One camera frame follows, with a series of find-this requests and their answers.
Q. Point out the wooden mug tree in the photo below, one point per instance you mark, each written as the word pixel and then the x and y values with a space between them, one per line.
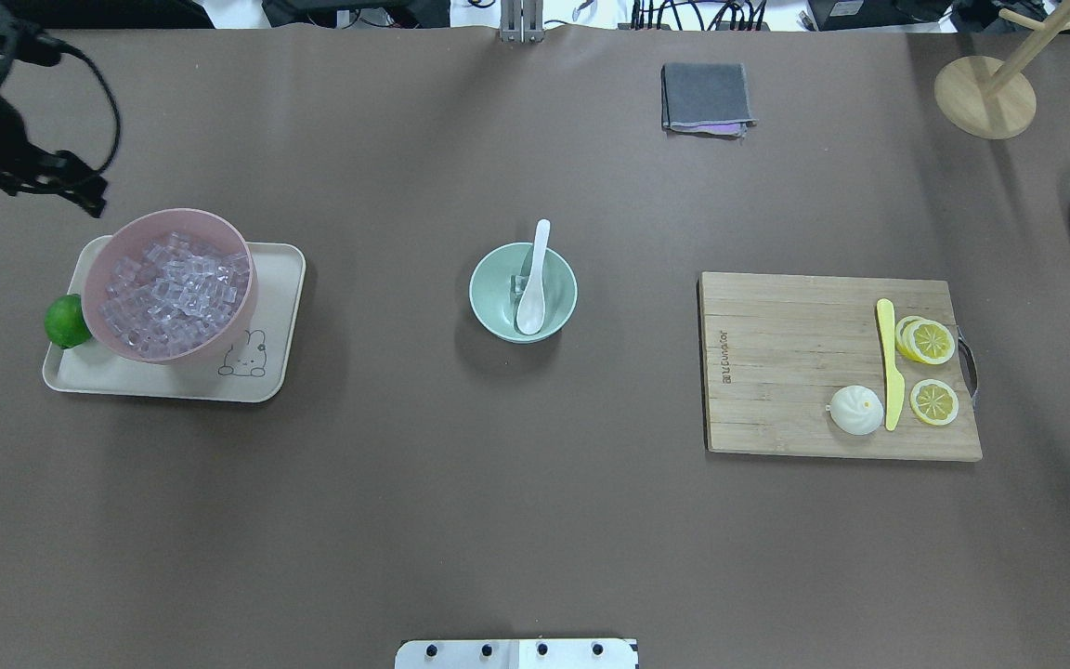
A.
pixel 991 98

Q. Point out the white steamed bun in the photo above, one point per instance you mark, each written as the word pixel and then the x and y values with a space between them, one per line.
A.
pixel 856 410

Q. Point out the single clear ice cube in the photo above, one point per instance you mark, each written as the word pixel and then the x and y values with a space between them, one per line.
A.
pixel 518 286

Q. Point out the pink bowl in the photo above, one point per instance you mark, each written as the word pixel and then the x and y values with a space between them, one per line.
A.
pixel 131 239

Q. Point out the cream rabbit tray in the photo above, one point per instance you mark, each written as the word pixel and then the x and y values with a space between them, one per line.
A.
pixel 249 369

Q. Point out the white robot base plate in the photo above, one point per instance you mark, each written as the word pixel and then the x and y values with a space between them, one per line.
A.
pixel 588 652

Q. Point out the green lime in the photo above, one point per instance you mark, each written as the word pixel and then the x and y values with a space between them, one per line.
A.
pixel 64 322

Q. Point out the bamboo cutting board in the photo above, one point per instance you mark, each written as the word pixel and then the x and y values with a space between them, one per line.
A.
pixel 776 348

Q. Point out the lower lemon slice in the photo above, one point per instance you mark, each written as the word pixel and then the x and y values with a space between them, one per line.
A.
pixel 934 402

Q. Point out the mint green bowl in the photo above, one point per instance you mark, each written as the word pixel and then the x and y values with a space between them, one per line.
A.
pixel 494 301

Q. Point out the yellow plastic knife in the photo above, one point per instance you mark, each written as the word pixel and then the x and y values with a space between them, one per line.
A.
pixel 894 381

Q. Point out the pile of clear ice cubes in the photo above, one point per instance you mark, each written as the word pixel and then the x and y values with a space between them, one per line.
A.
pixel 175 295

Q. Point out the grey folded cloth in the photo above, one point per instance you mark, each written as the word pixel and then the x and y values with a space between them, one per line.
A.
pixel 710 99

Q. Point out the white ceramic spoon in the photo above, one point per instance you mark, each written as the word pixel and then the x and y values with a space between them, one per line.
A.
pixel 531 308

